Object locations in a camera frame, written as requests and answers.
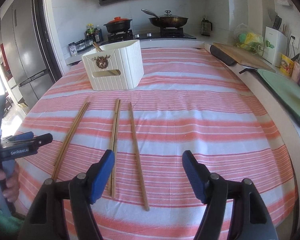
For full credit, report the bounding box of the wooden chopstick two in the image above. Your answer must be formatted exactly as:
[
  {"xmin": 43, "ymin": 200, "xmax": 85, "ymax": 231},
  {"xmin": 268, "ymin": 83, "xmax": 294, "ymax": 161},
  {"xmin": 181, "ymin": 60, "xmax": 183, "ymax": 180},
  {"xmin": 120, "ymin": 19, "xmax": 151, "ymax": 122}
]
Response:
[{"xmin": 51, "ymin": 106, "xmax": 89, "ymax": 180}]

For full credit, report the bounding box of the wooden chopstick four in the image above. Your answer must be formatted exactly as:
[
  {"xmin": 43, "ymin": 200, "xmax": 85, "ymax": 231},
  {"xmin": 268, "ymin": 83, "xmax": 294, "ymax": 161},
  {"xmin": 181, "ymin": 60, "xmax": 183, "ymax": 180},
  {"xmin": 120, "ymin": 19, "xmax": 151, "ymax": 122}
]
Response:
[{"xmin": 111, "ymin": 100, "xmax": 121, "ymax": 199}]

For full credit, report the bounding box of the wooden chopstick six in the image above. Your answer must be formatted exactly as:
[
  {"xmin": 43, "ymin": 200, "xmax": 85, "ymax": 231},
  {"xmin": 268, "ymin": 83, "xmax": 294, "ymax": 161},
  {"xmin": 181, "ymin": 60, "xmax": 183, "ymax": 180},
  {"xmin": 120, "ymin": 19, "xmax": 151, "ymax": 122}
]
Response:
[{"xmin": 129, "ymin": 102, "xmax": 150, "ymax": 211}]

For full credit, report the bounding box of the wooden chopstick five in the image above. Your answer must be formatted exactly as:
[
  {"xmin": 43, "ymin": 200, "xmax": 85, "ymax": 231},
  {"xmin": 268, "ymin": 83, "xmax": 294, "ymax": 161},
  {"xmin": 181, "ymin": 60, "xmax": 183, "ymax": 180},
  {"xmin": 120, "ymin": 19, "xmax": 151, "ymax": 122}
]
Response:
[{"xmin": 93, "ymin": 42, "xmax": 102, "ymax": 52}]

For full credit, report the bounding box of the wooden chopstick one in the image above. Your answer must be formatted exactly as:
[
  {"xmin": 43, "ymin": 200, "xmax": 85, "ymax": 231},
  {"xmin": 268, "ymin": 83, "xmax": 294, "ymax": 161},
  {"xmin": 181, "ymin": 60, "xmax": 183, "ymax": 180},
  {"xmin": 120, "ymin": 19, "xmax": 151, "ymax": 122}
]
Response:
[{"xmin": 54, "ymin": 100, "xmax": 90, "ymax": 166}]

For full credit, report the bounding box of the wooden chopstick three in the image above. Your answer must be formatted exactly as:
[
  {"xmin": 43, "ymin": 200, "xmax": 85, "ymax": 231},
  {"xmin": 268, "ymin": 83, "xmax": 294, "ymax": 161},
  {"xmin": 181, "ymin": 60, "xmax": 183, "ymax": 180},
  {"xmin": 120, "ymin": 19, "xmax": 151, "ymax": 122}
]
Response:
[{"xmin": 108, "ymin": 99, "xmax": 120, "ymax": 196}]

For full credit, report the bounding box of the person's left hand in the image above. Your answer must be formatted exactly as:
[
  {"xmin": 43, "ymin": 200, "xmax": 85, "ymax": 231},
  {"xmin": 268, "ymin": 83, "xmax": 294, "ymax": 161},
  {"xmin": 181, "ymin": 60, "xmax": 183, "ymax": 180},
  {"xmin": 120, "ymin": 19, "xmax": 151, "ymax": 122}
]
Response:
[{"xmin": 0, "ymin": 163, "xmax": 20, "ymax": 203}]

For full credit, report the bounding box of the grey double-door refrigerator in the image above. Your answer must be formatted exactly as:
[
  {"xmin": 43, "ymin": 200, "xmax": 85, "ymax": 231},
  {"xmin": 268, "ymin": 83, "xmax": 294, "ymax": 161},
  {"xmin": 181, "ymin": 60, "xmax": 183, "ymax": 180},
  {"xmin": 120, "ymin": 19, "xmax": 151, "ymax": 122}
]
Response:
[{"xmin": 0, "ymin": 0, "xmax": 62, "ymax": 108}]

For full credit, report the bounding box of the spice jar rack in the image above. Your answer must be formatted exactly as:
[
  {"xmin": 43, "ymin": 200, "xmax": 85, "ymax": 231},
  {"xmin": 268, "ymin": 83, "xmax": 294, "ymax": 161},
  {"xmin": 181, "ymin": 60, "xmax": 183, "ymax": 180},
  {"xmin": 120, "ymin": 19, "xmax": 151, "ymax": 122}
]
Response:
[{"xmin": 68, "ymin": 38, "xmax": 94, "ymax": 56}]

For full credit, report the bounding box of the cream utensil holder box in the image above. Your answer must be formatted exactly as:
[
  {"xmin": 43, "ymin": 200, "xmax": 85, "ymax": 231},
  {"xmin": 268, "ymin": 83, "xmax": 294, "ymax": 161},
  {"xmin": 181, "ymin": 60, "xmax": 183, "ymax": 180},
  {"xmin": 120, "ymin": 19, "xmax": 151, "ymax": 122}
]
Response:
[{"xmin": 82, "ymin": 40, "xmax": 144, "ymax": 91}]

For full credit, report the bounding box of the sauce bottles group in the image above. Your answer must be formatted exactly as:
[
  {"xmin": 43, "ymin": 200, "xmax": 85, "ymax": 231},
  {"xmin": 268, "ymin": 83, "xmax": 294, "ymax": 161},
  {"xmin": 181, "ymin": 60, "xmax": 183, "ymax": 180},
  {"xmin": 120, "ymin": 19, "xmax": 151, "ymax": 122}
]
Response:
[{"xmin": 85, "ymin": 23, "xmax": 103, "ymax": 43}]

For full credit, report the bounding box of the pink striped tablecloth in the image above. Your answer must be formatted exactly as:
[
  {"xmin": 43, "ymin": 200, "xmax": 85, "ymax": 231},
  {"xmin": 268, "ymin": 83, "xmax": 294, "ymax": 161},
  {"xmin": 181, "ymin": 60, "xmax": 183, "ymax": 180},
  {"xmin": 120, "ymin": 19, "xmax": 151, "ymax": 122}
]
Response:
[{"xmin": 16, "ymin": 48, "xmax": 298, "ymax": 239}]

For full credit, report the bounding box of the pink cup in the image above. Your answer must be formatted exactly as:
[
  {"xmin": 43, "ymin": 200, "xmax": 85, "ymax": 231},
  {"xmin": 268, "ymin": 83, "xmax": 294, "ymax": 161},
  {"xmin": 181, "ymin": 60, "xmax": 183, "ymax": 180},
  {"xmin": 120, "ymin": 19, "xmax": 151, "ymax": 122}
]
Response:
[{"xmin": 292, "ymin": 61, "xmax": 300, "ymax": 83}]

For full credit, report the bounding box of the yellow printed cup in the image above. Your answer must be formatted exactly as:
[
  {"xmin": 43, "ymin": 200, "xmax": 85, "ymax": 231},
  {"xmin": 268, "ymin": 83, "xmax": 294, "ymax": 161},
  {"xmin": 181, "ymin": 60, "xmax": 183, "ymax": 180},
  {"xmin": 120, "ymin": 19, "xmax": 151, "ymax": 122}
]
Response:
[{"xmin": 280, "ymin": 54, "xmax": 294, "ymax": 77}]

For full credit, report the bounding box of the wooden cutting board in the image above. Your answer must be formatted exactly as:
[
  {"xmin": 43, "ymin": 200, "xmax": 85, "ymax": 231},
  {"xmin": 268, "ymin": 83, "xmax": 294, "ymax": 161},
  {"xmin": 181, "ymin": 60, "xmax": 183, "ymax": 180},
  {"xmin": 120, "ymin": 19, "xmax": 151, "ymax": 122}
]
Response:
[{"xmin": 210, "ymin": 42, "xmax": 275, "ymax": 73}]

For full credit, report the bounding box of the black gas cooktop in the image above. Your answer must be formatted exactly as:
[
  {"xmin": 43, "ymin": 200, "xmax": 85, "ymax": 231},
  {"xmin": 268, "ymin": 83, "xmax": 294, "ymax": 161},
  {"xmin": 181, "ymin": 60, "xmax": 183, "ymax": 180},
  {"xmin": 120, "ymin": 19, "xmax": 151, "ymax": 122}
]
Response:
[{"xmin": 108, "ymin": 28, "xmax": 196, "ymax": 43}]

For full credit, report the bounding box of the dark wok glass lid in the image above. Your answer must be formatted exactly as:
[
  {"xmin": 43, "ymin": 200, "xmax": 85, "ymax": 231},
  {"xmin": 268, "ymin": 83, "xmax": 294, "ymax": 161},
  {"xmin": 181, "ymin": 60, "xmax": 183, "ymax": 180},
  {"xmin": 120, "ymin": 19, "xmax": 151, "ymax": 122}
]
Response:
[{"xmin": 141, "ymin": 9, "xmax": 188, "ymax": 28}]

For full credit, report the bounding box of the white knife block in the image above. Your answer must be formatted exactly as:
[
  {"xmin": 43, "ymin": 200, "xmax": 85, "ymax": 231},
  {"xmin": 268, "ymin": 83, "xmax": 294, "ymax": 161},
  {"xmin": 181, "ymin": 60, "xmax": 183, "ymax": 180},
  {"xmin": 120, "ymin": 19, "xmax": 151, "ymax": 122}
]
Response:
[{"xmin": 262, "ymin": 27, "xmax": 287, "ymax": 67}]

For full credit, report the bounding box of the yellow green plastic bag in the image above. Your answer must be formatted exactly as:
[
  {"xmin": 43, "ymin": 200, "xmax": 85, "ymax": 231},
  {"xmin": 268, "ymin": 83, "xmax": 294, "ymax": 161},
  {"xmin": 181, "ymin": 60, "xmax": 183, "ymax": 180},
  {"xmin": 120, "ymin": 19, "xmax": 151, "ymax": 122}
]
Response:
[{"xmin": 234, "ymin": 23, "xmax": 264, "ymax": 56}]

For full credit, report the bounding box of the glass french press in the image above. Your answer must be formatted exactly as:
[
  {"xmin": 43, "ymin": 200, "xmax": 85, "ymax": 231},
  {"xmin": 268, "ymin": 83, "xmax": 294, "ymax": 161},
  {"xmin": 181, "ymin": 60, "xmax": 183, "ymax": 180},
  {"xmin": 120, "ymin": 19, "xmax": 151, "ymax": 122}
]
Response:
[{"xmin": 201, "ymin": 18, "xmax": 213, "ymax": 36}]

